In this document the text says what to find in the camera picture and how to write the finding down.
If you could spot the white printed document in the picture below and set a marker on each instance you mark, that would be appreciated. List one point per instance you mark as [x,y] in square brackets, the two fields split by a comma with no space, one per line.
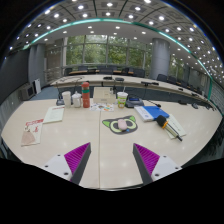
[54,114]

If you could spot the black conference microphone console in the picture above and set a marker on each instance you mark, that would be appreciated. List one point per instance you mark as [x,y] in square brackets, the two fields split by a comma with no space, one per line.
[134,102]

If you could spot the white paper cup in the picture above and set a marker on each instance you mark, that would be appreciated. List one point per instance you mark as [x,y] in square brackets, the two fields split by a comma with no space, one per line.
[66,99]

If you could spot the red bottle with green band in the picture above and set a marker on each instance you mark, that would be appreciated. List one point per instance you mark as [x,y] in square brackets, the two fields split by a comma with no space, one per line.
[86,96]

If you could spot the printed paper drink cup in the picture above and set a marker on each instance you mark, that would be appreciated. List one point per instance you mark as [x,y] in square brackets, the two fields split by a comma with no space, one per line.
[122,99]

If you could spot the cat-shaped grey green mouse pad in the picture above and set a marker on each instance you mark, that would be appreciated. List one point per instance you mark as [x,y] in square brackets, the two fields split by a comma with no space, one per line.
[111,126]

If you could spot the ceiling lights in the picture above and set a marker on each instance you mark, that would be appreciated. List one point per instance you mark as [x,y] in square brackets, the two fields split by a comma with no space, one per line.
[109,4]

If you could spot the black gooseneck desk microphone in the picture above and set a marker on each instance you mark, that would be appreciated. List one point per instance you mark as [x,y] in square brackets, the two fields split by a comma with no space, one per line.
[60,102]

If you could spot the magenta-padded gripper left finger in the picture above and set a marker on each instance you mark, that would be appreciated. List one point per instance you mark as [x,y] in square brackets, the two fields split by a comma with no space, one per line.
[74,159]

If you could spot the dark office chairs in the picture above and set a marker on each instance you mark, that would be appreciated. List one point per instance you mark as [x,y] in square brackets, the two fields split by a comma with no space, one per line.
[138,72]

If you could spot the blue and white book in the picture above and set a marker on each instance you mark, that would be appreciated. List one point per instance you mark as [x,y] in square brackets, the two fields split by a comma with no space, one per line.
[151,112]

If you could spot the cream cardboard box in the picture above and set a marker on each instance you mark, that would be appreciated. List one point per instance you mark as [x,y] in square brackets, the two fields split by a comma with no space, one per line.
[104,96]

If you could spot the colourful sticker sheet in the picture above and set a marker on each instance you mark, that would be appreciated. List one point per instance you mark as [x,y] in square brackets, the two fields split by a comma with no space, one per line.
[101,107]

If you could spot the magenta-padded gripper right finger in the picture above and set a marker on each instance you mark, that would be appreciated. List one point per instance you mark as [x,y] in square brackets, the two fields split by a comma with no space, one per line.
[150,160]

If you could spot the red fan print booklet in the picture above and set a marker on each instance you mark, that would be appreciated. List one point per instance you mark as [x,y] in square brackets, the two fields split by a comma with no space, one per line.
[32,131]

